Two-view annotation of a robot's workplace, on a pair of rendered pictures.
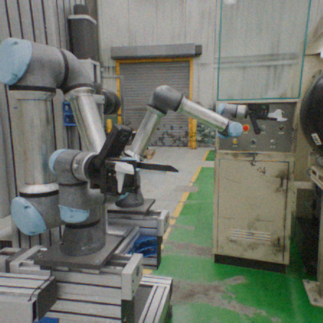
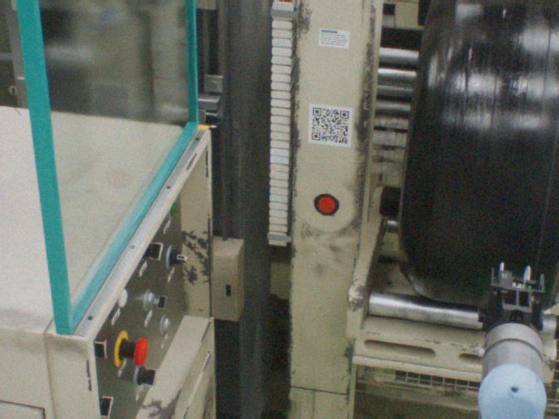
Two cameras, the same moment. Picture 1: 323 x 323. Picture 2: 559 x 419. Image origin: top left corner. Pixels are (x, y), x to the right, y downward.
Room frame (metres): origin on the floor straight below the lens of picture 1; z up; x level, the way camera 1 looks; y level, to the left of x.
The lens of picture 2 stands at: (2.02, 0.60, 2.04)
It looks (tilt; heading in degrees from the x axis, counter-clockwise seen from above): 32 degrees down; 266
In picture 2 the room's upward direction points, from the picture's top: 1 degrees clockwise
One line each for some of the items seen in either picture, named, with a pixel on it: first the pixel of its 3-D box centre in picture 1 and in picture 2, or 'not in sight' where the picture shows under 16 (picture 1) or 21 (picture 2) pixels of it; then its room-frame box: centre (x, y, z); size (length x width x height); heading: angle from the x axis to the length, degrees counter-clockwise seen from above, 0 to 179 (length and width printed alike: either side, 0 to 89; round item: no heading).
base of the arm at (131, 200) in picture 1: (129, 194); not in sight; (1.45, 0.19, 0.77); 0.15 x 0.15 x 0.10
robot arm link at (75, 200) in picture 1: (79, 198); not in sight; (0.79, 0.24, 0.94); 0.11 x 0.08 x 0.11; 143
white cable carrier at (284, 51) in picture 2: not in sight; (285, 126); (1.89, -1.05, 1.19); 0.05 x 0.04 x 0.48; 74
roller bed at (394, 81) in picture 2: not in sight; (378, 102); (1.66, -1.44, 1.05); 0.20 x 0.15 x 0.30; 164
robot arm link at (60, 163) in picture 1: (71, 164); not in sight; (0.77, 0.25, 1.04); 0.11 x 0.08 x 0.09; 53
